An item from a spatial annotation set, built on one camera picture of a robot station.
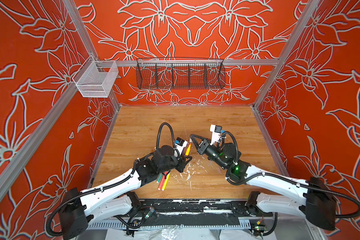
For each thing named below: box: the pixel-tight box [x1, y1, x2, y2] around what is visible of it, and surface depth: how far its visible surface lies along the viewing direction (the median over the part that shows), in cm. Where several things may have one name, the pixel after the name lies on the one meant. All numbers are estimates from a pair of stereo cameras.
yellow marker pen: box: [162, 172, 171, 191], surface depth 83 cm
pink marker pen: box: [157, 171, 168, 191], surface depth 81 cm
